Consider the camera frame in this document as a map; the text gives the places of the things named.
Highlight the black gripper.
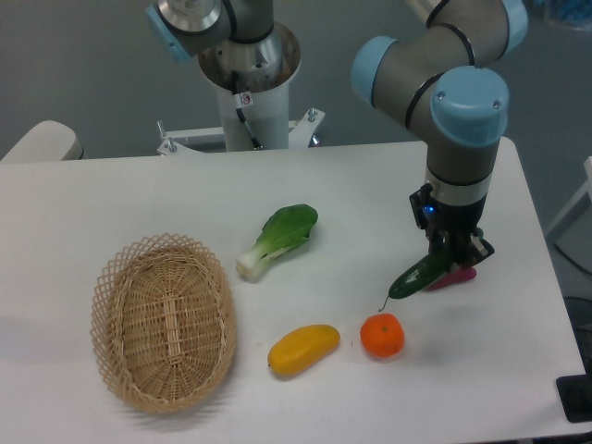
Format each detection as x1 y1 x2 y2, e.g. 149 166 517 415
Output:
424 187 495 269

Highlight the green cucumber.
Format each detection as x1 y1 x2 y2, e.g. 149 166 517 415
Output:
378 249 452 313

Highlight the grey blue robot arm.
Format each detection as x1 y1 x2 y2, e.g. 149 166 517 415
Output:
146 1 528 268

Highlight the purple sweet potato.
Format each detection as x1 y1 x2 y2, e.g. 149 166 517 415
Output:
425 267 477 291

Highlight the orange tangerine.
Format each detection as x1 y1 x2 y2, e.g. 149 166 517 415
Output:
360 314 405 358

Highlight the green bok choy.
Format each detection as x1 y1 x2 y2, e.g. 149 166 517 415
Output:
236 203 318 282

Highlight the yellow mango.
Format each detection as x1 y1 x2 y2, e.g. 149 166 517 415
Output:
267 325 340 376

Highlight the black device at table edge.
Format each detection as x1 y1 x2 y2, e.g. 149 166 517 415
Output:
556 375 591 424

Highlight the woven wicker basket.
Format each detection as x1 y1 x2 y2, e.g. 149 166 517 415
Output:
90 233 237 413

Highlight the white chair armrest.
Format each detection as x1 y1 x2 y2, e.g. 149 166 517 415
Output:
1 120 86 165

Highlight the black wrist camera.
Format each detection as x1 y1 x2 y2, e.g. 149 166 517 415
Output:
409 183 433 229

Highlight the white furniture frame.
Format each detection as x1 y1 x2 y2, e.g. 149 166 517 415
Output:
544 155 592 251

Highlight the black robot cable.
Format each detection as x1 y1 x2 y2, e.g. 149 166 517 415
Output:
229 69 265 151

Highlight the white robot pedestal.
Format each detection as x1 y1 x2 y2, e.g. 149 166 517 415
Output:
157 22 325 155

